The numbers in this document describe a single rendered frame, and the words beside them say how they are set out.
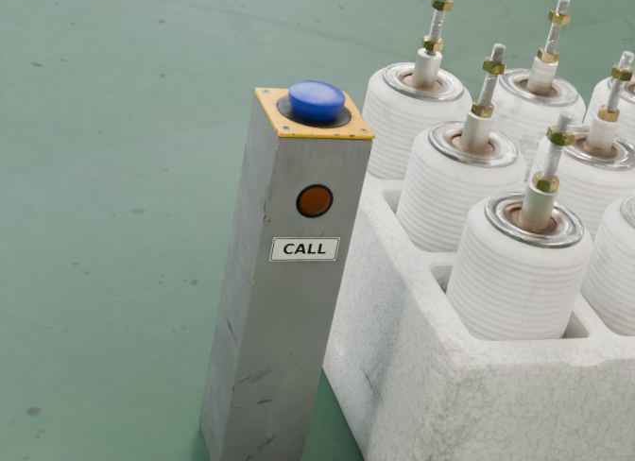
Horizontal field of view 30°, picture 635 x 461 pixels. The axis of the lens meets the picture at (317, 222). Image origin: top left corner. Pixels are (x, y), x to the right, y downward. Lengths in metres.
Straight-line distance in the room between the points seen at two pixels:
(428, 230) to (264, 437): 0.21
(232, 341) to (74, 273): 0.32
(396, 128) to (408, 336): 0.22
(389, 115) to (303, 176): 0.25
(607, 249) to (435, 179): 0.15
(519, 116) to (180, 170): 0.45
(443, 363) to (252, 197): 0.18
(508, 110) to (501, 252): 0.27
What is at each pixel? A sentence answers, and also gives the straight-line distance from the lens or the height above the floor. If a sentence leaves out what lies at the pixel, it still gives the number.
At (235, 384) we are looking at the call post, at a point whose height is 0.10.
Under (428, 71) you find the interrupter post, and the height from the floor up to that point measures 0.27.
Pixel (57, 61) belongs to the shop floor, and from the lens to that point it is 1.62.
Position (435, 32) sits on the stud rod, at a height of 0.30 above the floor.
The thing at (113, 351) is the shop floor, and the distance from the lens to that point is 1.09.
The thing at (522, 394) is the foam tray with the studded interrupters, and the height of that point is 0.15.
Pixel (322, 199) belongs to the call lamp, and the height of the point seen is 0.26.
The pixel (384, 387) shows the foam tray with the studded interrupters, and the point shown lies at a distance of 0.96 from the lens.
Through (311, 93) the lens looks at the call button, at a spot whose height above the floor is 0.33.
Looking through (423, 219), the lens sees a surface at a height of 0.19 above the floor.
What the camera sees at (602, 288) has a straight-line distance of 0.95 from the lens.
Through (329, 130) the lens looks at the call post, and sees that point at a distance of 0.81.
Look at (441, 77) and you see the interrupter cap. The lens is 1.10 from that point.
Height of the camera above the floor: 0.66
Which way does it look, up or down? 30 degrees down
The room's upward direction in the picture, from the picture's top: 12 degrees clockwise
